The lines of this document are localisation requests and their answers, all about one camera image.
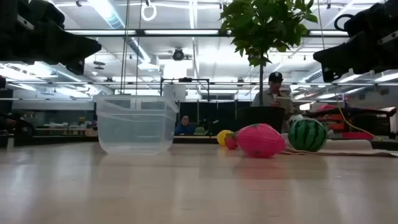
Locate black round ceiling fixture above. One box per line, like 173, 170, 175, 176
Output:
172, 48, 186, 62

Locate cluttered workbench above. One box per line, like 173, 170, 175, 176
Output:
34, 116, 98, 138

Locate white cylinder container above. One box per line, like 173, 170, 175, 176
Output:
162, 83, 187, 103

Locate long ceiling light strip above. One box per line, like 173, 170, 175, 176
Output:
63, 28, 351, 38

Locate beige folded cloth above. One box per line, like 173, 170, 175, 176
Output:
279, 133, 398, 157

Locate potted green leafy plant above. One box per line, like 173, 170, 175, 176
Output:
219, 0, 320, 149

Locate clear plastic tupperware container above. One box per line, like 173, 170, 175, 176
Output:
92, 95, 180, 156

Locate yellow hanging cable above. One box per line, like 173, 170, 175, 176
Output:
317, 0, 382, 141

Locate silver ceiling air duct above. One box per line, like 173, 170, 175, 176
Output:
88, 0, 153, 65

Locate white hanging cable ring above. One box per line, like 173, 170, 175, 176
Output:
141, 1, 158, 22

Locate black metal station frame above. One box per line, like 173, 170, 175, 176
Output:
159, 77, 210, 103

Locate white paper pad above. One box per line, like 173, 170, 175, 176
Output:
275, 96, 292, 108

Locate black partition panels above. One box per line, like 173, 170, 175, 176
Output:
178, 100, 253, 137

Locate yellow toy lemon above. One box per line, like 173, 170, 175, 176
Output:
216, 129, 234, 147

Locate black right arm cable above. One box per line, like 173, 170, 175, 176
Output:
333, 13, 356, 32

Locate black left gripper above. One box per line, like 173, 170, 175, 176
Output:
0, 0, 102, 75

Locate red toy strawberry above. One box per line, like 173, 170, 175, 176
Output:
224, 132, 239, 151

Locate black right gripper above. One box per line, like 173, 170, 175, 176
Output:
313, 0, 398, 83

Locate green striped toy watermelon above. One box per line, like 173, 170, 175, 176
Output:
287, 118, 328, 153

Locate black shelf with red bins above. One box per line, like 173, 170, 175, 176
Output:
301, 104, 398, 141

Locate bright red toy tomato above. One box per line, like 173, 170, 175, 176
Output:
235, 123, 286, 159

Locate thin dark hanging cable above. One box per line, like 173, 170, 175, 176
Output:
134, 0, 142, 96
119, 0, 131, 95

